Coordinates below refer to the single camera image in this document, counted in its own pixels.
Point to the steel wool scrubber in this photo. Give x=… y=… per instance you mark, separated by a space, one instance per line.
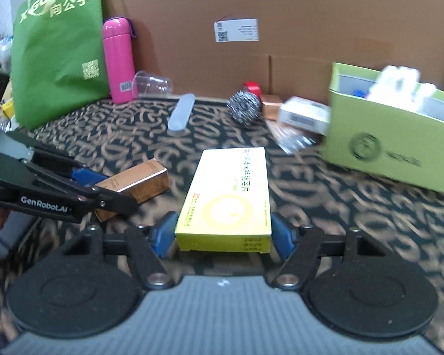
x=244 y=108

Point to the yellow box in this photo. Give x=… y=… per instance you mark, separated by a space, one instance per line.
x=225 y=196

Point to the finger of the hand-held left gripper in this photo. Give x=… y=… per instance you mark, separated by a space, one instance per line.
x=89 y=177
x=114 y=201

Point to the copper box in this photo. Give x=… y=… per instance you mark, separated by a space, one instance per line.
x=272 y=107

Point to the pink thermos bottle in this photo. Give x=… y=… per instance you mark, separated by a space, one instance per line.
x=119 y=59

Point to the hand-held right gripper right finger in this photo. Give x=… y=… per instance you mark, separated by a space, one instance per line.
x=281 y=231

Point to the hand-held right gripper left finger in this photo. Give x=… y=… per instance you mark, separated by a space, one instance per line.
x=165 y=231

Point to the bronze rectangular box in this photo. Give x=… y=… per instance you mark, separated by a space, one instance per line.
x=140 y=179

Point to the blue plastic container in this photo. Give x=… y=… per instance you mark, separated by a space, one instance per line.
x=359 y=94

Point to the black letter-print mat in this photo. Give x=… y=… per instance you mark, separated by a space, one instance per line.
x=133 y=137

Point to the clear plastic packet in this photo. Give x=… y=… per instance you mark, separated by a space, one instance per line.
x=296 y=138

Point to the light green shoe box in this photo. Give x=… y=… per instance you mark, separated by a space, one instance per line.
x=384 y=148

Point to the green tote bag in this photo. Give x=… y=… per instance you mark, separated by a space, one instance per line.
x=59 y=51

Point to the red tape roll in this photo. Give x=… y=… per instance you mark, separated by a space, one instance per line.
x=252 y=88

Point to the white barcode box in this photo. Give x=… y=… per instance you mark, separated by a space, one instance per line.
x=305 y=114

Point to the clear plastic cup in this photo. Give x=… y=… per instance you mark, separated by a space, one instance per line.
x=153 y=84

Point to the white shipping label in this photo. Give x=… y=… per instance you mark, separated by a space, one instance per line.
x=236 y=30

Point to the translucent white case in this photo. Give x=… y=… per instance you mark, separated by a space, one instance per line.
x=182 y=112

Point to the large cardboard box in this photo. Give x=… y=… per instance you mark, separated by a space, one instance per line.
x=281 y=7

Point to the white rubber glove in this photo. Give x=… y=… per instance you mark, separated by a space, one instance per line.
x=399 y=85

